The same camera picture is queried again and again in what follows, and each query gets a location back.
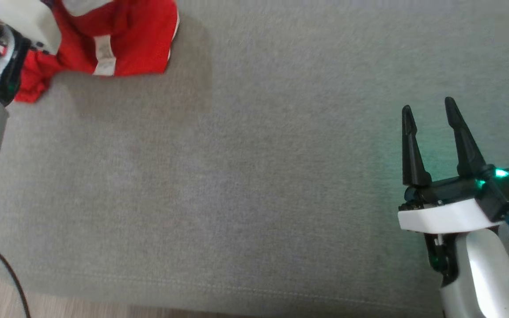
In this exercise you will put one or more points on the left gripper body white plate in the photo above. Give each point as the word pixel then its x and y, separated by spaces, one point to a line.
pixel 24 22

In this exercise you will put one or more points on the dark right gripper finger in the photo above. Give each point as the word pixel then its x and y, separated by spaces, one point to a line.
pixel 413 159
pixel 465 150

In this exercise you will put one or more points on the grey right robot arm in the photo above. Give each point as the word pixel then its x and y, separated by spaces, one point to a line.
pixel 484 274

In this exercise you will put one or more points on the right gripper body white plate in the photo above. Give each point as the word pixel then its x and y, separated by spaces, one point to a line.
pixel 449 216

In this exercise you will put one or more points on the red garment with white trim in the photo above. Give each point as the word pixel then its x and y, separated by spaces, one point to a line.
pixel 135 39

